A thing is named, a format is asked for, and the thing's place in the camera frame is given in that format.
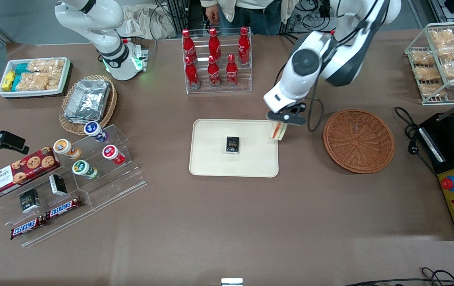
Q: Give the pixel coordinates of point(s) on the yogurt cup green label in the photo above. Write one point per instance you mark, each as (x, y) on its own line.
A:
(83, 169)

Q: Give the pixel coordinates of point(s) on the rice cracker packet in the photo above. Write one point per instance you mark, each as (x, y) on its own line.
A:
(54, 83)
(32, 81)
(46, 65)

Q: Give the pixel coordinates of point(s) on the triangular sandwich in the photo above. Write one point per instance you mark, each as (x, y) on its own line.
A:
(278, 133)

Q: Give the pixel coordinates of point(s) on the crumpled beige cloth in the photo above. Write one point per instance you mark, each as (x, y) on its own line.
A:
(143, 22)

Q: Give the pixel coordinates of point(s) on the small black carton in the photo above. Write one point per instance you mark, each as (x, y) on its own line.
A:
(233, 145)
(29, 200)
(58, 184)

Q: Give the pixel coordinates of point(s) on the red emergency stop button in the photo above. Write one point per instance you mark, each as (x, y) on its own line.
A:
(449, 183)

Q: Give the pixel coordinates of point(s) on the bystander bare hand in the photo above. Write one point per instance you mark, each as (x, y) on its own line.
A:
(212, 16)

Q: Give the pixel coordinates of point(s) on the flat light wicker basket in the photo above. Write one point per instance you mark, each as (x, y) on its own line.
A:
(109, 107)

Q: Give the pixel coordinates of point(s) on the clear acrylic stepped cup stand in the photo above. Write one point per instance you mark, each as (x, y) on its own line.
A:
(125, 180)

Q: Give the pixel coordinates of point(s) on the white rectangular snack tray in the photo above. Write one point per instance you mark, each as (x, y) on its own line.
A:
(66, 75)

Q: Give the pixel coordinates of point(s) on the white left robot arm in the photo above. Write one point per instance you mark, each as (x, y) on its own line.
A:
(302, 75)

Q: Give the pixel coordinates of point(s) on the yellow snack packet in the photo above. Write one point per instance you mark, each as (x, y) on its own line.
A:
(8, 80)

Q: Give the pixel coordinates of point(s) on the cream rectangular serving tray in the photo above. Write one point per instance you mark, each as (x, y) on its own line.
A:
(211, 151)

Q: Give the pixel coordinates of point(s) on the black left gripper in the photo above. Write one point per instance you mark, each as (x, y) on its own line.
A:
(294, 109)

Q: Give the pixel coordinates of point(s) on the red cola bottle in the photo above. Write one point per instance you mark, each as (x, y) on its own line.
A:
(214, 44)
(189, 45)
(192, 75)
(243, 47)
(213, 74)
(231, 73)

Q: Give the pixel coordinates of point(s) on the Snickers chocolate bar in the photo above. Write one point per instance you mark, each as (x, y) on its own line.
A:
(63, 208)
(28, 227)

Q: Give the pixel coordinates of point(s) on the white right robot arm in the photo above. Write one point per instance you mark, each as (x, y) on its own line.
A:
(103, 28)

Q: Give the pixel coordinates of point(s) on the teal snack packet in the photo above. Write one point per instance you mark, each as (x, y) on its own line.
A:
(16, 82)
(22, 68)

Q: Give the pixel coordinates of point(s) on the black machine with yellow panel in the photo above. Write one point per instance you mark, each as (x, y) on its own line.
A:
(449, 155)

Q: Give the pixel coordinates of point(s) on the red Walkers cookie box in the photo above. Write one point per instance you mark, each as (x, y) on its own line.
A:
(16, 176)

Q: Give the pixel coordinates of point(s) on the yogurt cup purple label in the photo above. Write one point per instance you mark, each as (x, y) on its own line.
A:
(94, 130)

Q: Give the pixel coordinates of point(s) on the stack of foil containers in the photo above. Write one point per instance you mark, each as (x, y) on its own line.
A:
(88, 101)

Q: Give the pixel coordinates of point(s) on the yogurt cup orange label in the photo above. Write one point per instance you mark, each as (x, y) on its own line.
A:
(64, 147)

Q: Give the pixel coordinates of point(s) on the clear acrylic bottle rack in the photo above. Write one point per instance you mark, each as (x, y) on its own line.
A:
(247, 79)

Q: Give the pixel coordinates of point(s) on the round brown wicker basket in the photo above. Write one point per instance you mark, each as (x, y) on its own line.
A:
(358, 141)

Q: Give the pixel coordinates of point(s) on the person in cream jacket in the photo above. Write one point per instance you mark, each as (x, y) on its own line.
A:
(251, 14)

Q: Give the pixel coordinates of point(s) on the yogurt cup red label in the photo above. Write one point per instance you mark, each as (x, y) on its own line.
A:
(111, 153)

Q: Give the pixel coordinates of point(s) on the clear acrylic stepped snack stand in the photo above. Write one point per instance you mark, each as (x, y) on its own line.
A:
(64, 226)

